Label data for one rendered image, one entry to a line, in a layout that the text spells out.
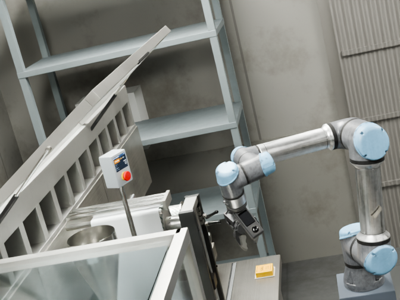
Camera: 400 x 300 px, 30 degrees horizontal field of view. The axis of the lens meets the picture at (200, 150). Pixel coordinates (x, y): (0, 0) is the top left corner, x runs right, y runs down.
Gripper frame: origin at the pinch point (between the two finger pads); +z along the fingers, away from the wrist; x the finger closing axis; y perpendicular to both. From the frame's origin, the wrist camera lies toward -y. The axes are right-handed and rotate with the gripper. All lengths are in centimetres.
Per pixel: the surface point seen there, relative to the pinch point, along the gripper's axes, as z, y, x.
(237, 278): 43, 28, -2
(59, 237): -27, 26, 54
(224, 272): 46, 37, -1
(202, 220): -16.3, 7.2, 11.6
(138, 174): 31, 105, -1
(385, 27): 62, 142, -191
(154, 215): -24.0, 13.6, 24.5
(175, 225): -14.3, 14.3, 18.8
